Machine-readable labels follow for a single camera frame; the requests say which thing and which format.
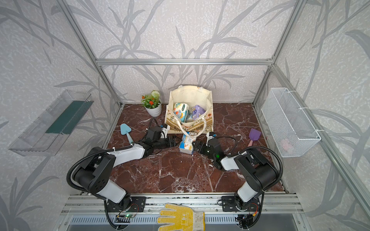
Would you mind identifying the floral blue tissue pack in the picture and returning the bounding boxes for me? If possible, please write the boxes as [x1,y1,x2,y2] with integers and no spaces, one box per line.
[179,134,197,155]

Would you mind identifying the purple tissue pack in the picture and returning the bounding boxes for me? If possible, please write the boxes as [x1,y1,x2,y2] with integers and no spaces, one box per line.
[190,105,206,121]

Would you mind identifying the elephant print tissue pack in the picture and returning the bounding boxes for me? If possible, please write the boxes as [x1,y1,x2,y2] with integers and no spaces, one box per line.
[173,103,189,122]

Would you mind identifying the cream floral canvas bag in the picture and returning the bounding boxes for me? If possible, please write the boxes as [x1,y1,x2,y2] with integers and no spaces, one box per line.
[165,85,214,138]

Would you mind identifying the light blue tissue pack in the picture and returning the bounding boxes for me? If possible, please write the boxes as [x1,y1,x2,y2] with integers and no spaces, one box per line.
[186,115,193,123]

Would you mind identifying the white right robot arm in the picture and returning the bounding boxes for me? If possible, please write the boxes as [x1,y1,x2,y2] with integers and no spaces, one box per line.
[192,137,283,211]

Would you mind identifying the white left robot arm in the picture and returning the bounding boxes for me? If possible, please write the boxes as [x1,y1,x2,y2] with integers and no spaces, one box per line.
[66,126,177,210]

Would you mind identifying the light blue toy spatula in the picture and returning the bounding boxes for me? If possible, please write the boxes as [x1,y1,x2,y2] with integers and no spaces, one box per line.
[120,123,134,144]

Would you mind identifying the potted plant red flowers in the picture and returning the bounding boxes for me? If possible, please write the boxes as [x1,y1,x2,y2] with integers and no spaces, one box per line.
[141,90,161,117]

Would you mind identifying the purple toy spatula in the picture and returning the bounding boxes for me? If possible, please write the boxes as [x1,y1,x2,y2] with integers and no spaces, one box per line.
[248,129,262,147]

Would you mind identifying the yellow knit work glove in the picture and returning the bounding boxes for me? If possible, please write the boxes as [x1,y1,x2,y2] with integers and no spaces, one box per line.
[157,203,206,231]

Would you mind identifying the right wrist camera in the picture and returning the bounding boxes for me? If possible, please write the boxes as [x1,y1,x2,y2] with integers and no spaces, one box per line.
[206,132,217,145]

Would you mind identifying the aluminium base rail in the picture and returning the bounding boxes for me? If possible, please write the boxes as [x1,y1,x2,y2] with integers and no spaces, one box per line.
[54,193,311,231]

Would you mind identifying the white wire basket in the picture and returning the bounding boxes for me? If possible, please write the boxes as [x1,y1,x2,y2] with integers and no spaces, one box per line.
[262,88,321,157]

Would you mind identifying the clear plastic wall shelf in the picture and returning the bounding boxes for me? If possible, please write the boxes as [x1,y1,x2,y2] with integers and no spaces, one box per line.
[8,90,94,157]

